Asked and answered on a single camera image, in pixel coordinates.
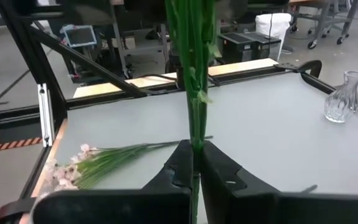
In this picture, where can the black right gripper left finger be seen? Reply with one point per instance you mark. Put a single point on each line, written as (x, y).
(166, 202)

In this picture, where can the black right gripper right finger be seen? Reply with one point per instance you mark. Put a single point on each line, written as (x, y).
(244, 202)

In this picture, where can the pale artificial blossom bunch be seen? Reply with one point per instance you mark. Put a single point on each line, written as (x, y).
(104, 161)

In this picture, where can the red artificial flower bunch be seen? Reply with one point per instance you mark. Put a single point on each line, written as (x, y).
(197, 93)

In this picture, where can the clear glass vase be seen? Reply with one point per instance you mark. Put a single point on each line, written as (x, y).
(342, 105)

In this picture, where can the light wooden side board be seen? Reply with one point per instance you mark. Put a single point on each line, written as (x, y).
(244, 66)

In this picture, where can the black computer case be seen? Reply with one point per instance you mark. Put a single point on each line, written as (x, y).
(234, 46)
(266, 43)

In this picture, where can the black mat with hazard stripe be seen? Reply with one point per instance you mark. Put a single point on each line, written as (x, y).
(10, 144)

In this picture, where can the white bag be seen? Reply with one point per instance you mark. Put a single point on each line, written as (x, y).
(273, 28)

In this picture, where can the grey wheeled cart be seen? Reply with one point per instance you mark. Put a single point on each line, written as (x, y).
(325, 18)

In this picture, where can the silver aluminium bracket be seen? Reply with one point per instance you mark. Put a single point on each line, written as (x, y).
(45, 115)

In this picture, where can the tablet screen with blue frame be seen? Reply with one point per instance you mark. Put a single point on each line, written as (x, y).
(79, 36)

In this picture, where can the black aluminium table frame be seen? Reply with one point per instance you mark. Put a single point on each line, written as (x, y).
(38, 62)

